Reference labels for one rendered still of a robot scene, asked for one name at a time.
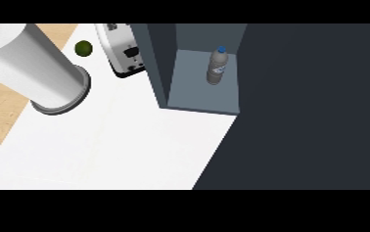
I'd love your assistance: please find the green lime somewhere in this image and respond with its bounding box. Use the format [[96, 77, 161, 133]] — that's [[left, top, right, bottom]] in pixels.
[[74, 39, 94, 58]]

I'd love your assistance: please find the dark grey cabinet door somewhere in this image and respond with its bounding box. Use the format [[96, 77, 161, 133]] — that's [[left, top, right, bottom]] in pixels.
[[192, 23, 370, 191]]

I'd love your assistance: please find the white cylinder with grey base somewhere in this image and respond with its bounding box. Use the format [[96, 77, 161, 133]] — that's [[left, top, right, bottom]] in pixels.
[[0, 23, 93, 116]]

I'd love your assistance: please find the clear bottled water blue cap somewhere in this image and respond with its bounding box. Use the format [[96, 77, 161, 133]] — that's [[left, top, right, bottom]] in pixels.
[[205, 45, 228, 86]]

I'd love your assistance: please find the dark grey open cabinet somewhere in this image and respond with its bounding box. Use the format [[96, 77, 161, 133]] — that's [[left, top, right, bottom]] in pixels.
[[128, 23, 249, 116]]

